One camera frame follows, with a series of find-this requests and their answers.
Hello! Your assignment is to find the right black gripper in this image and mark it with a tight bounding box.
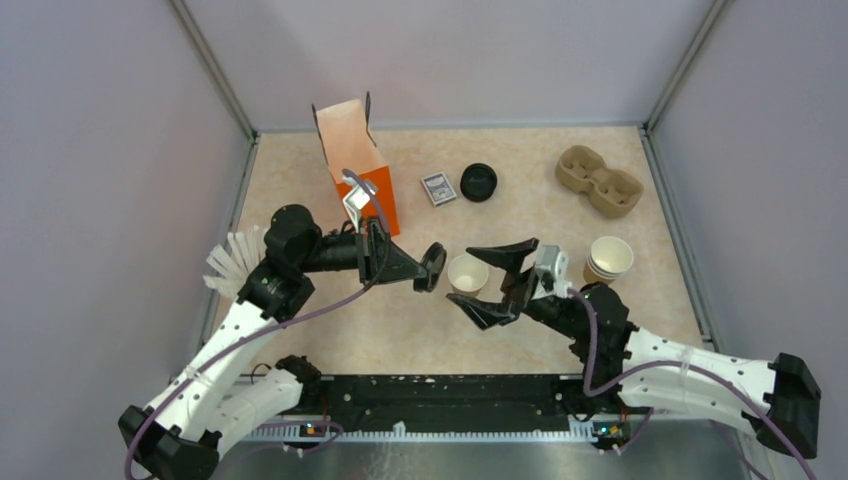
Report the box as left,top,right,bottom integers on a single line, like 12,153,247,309
447,237,583,339

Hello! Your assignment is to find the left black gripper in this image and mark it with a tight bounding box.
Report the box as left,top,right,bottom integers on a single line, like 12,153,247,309
297,215,427,286

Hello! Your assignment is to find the single brown paper cup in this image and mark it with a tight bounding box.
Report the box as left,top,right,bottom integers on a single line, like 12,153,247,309
448,253,489,297

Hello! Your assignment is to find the single black cup lid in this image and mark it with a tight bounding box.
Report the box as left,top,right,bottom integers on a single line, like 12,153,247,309
413,242,447,293

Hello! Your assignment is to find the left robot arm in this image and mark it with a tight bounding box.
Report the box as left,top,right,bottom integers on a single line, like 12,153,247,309
118,204,446,479

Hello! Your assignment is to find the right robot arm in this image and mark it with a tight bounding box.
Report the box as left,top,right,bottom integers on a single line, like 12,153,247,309
446,238,822,460

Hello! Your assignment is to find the playing card box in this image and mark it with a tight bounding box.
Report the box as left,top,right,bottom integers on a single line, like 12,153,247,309
421,172,457,207

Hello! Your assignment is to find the stack of black lids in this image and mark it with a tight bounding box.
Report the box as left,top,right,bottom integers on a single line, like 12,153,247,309
460,163,498,203

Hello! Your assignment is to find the stack of brown paper cups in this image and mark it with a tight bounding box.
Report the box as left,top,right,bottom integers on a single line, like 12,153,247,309
583,236,635,284

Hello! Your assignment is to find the orange paper bag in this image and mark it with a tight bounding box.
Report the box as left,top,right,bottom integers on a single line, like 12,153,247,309
312,93,401,236

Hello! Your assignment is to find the brown pulp cup carrier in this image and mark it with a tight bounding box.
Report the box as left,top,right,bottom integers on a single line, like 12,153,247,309
555,145,644,219

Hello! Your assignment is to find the white plastic stirrers bundle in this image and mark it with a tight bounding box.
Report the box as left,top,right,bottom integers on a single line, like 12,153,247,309
203,225,268,300

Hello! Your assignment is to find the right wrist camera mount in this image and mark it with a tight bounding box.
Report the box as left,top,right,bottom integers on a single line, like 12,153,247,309
532,244,572,300

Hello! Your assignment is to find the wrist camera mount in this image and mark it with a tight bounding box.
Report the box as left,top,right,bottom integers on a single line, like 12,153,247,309
532,244,572,300
342,169,378,233

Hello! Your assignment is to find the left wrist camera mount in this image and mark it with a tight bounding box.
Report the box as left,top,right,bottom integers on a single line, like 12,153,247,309
342,169,378,233

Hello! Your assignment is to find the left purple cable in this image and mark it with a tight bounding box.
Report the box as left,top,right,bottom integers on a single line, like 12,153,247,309
122,168,392,480

